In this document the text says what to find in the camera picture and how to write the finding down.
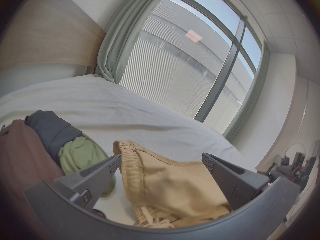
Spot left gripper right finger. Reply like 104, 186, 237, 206
201, 153, 272, 212

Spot bed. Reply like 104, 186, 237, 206
0, 0, 258, 228

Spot tan shorts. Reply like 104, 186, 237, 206
113, 140, 232, 228

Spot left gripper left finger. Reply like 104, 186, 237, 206
54, 154, 122, 211

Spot green garment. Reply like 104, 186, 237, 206
59, 136, 117, 197

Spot black garment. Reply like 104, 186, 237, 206
25, 110, 83, 161

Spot brown garment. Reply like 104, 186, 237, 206
0, 119, 66, 237

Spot window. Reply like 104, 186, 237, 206
119, 0, 265, 137

